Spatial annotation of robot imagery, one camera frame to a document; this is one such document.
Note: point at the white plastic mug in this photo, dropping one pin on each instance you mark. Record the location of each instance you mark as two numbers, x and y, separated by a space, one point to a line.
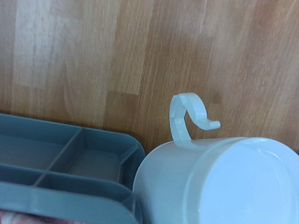
224 186

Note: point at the grey plastic crate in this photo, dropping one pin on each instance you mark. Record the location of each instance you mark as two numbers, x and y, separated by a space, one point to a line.
78 193

